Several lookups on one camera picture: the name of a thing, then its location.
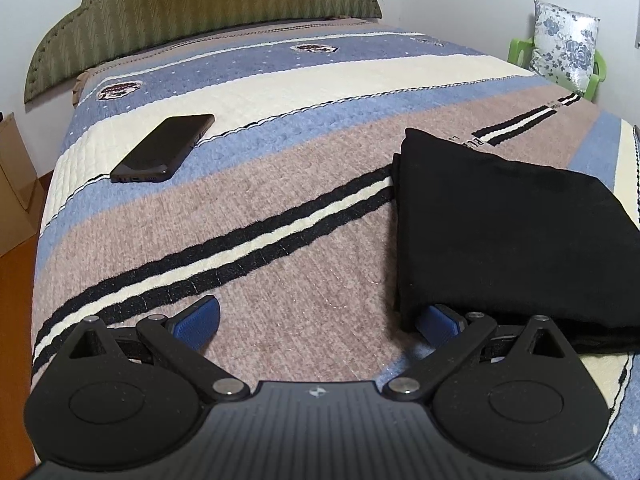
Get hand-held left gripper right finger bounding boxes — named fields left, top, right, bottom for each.
left=381, top=304, right=577, bottom=402

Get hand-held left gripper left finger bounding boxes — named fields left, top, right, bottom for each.
left=65, top=295, right=252, bottom=404

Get black pants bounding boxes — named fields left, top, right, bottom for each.
left=391, top=127, right=640, bottom=356

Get striped bed blanket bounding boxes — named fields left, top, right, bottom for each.
left=30, top=17, right=640, bottom=463

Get black smartphone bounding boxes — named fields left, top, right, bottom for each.
left=110, top=114, right=216, bottom=184

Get cardboard box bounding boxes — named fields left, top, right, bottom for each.
left=0, top=112, right=46, bottom=259

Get brown bed sheet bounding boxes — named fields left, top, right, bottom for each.
left=71, top=70, right=92, bottom=107

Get green plastic chair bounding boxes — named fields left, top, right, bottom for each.
left=507, top=37, right=607, bottom=102

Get floral pillow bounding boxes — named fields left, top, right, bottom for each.
left=529, top=0, right=601, bottom=94

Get olive green headboard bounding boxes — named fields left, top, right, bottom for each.
left=24, top=0, right=384, bottom=106

